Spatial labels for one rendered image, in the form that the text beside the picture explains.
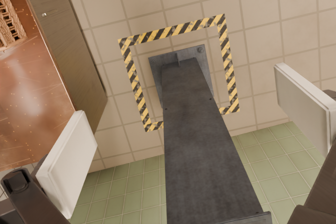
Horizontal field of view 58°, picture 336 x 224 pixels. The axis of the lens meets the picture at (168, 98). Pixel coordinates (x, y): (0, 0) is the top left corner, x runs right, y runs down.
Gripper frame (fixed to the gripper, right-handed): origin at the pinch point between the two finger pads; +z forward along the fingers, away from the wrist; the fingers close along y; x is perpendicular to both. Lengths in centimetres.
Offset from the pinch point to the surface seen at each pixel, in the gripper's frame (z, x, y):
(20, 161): 88, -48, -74
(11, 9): 87, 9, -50
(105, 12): 147, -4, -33
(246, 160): 121, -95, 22
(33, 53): 89, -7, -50
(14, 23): 84, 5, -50
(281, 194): 91, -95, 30
